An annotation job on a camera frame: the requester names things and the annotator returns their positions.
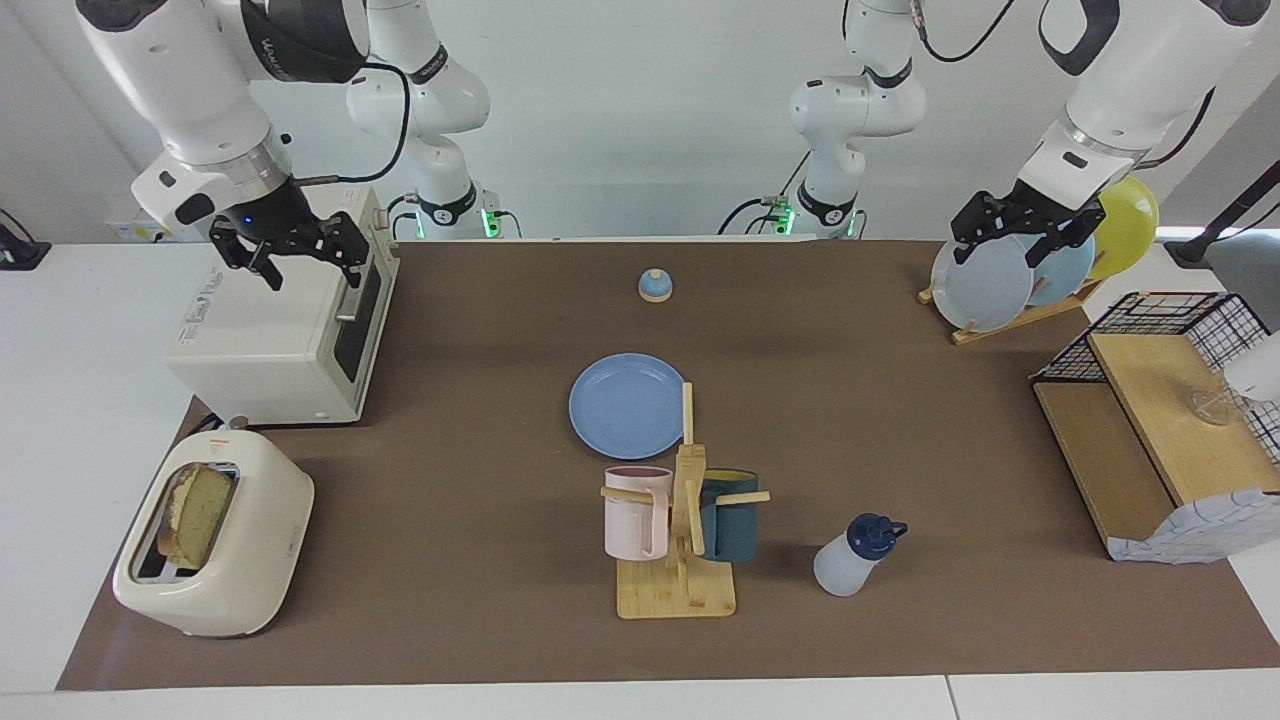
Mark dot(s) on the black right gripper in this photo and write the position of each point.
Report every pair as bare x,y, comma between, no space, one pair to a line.
270,215

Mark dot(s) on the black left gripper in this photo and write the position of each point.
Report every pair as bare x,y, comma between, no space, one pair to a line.
1040,215

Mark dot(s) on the toasted bread slice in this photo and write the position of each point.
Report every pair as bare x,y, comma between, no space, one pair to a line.
200,515

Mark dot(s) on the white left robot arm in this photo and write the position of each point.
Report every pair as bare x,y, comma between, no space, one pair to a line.
1130,90

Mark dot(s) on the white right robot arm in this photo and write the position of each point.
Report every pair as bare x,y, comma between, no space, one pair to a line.
170,70

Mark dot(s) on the light blue plate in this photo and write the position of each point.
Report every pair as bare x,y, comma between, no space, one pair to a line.
1070,275

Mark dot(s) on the pale grey plate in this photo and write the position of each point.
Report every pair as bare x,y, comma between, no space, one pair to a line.
980,290

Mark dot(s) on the wooden plate rack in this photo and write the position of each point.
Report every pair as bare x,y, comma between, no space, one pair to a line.
1010,325

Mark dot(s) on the yellow plate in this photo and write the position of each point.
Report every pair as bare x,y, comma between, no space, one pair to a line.
1130,225

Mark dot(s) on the round blue plate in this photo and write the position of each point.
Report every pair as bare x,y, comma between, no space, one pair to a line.
625,405

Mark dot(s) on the white toaster oven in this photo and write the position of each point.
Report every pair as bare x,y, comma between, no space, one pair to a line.
260,340

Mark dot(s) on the white power strip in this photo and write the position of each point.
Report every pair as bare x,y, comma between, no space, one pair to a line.
150,230

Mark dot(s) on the black tripod leg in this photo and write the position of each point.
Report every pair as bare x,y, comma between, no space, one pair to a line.
1230,215

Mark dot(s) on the clear glass cup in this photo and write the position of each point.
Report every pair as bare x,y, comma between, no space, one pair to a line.
1213,405

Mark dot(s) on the white rounded plastic object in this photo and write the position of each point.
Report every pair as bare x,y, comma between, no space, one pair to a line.
1260,370

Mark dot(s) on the black stand foot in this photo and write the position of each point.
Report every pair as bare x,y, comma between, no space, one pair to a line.
20,255

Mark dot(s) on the cream two-slot toaster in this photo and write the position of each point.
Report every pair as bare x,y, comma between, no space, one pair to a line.
250,560

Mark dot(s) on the blue patterned white cloth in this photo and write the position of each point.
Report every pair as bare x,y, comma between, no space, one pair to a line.
1200,530

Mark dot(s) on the small blue dome wooden knob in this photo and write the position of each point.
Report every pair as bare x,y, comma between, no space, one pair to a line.
655,288

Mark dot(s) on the brown table mat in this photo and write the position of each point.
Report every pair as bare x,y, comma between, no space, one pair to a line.
450,600

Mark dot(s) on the teal mug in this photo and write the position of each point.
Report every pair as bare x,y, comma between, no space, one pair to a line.
735,530

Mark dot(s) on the pink ribbed mug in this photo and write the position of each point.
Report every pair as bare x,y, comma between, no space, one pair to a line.
630,520

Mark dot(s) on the wooden mug tree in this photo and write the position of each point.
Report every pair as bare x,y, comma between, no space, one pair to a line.
675,595

